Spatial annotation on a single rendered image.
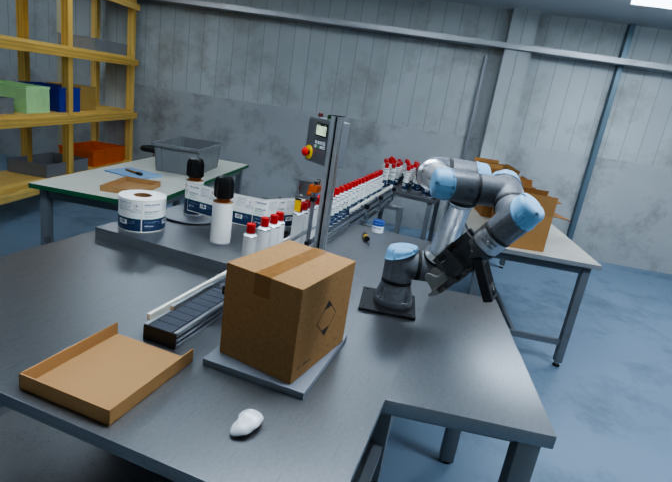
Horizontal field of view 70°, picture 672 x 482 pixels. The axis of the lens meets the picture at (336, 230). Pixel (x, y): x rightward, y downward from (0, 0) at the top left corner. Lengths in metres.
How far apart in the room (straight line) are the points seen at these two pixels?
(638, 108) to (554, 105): 0.95
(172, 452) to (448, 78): 5.69
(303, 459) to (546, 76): 5.85
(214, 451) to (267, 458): 0.11
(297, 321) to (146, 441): 0.42
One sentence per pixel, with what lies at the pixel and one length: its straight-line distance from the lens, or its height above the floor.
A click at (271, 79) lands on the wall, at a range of 6.56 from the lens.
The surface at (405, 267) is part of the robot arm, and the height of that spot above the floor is 1.01.
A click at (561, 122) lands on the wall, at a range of 6.57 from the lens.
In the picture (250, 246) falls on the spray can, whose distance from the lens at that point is 1.78.
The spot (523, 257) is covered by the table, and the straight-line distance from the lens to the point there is 3.39.
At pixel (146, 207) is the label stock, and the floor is 1.00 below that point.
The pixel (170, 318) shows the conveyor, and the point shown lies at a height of 0.88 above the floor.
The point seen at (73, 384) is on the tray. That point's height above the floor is 0.83.
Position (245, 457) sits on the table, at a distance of 1.13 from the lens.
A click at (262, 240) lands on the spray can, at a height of 1.00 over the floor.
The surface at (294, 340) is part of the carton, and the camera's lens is 1.23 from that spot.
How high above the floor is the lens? 1.59
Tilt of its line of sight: 16 degrees down
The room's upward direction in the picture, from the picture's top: 9 degrees clockwise
